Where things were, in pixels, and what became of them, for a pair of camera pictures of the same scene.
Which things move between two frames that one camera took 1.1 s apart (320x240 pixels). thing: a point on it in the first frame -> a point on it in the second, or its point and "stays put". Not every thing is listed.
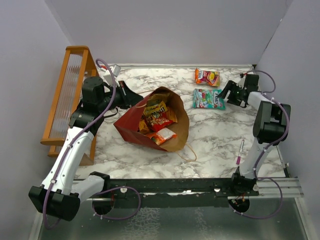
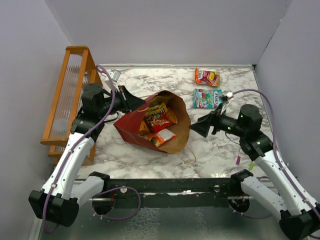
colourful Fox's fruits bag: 212,78 stays put
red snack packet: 157,121 stays put
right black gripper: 232,86 -> 203,124
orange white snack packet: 162,135 stays put
